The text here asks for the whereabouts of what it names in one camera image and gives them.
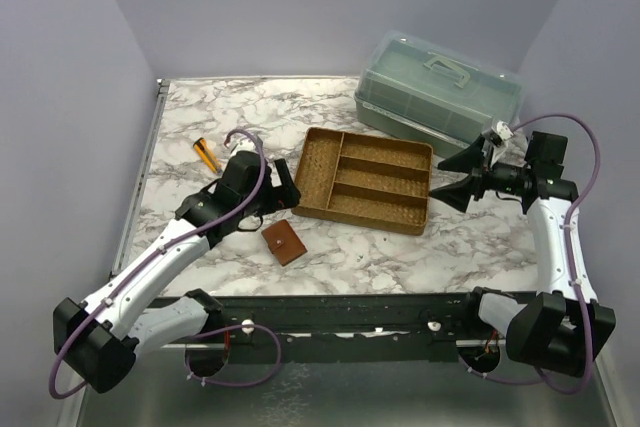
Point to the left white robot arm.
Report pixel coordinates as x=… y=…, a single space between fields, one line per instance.
x=101 y=337

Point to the woven wicker divided tray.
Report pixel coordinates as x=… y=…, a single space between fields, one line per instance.
x=364 y=180

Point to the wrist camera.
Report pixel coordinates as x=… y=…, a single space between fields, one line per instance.
x=498 y=134
x=242 y=143

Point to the brown leather card holder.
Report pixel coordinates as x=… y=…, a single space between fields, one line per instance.
x=283 y=242

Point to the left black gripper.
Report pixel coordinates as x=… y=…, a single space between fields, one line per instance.
x=282 y=197

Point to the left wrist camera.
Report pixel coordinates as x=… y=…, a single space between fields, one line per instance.
x=242 y=143

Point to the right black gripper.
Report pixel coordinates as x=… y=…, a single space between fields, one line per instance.
x=459 y=193

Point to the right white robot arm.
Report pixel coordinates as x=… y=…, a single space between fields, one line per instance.
x=564 y=327

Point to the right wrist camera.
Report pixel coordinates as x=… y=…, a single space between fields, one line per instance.
x=498 y=134

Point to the green plastic storage box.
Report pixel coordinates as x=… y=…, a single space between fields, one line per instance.
x=416 y=90

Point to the black mounting rail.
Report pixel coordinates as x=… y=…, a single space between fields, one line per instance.
x=351 y=328

